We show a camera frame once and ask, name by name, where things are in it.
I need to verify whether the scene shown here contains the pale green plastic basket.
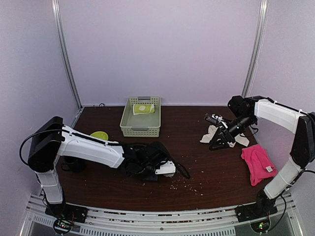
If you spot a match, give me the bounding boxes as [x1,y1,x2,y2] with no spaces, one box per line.
[120,96,161,138]

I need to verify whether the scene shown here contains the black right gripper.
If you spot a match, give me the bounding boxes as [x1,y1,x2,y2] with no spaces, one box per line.
[210,114,255,151]

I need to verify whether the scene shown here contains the aluminium frame post left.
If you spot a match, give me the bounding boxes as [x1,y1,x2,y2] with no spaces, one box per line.
[51,0,83,109]

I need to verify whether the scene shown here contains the lime green bowl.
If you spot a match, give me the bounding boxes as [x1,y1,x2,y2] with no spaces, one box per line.
[90,131,109,141]

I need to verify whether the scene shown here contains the aluminium frame post right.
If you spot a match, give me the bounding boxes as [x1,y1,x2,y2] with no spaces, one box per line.
[242,0,269,97]

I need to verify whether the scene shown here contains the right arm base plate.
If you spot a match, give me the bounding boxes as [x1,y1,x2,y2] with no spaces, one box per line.
[235,203,278,223]

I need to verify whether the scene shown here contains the aluminium front rail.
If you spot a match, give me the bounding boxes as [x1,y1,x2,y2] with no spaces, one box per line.
[19,193,303,236]

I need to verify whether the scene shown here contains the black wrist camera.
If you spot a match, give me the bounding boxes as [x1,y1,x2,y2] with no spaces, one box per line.
[147,142,170,163]
[228,95,249,117]

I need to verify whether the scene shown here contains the cream white towel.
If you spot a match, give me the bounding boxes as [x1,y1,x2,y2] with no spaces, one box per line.
[199,125,250,148]

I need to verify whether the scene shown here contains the dark blue mug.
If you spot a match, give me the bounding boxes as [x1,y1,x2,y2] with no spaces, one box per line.
[61,157,86,173]

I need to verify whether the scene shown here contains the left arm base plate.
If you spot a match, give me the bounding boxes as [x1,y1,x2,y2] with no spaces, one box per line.
[45,204,88,223]

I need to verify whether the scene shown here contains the green patterned towel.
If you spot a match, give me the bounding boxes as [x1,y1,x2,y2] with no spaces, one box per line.
[132,104,155,116]

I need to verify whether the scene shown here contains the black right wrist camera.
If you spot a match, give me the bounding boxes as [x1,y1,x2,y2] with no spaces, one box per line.
[228,95,249,117]

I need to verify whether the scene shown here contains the aluminium frame post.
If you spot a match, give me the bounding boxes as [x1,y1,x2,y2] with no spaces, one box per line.
[242,0,269,97]
[51,0,83,109]

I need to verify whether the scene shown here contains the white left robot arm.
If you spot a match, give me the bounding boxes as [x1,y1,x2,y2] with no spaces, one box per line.
[24,116,176,218]

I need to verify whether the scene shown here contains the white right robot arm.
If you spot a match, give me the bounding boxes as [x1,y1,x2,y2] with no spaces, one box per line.
[202,96,315,217]

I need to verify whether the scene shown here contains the pink towel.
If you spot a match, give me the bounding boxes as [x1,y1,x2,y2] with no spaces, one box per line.
[241,145,278,186]

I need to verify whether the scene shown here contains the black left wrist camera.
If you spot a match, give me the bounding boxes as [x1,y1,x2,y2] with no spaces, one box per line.
[147,142,170,163]

